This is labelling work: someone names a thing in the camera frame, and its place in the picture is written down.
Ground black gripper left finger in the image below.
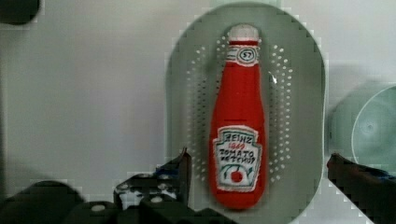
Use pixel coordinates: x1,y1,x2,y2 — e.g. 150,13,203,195
113,147,191,209

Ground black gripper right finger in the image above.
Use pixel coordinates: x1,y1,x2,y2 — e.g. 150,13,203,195
327,153,396,224

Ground red plush ketchup bottle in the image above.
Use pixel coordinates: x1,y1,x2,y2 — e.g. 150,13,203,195
208,24,266,210

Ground green oval strainer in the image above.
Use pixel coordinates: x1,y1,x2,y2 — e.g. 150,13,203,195
166,2,326,224

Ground green mug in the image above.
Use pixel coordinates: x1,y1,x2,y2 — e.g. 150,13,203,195
330,82,396,175

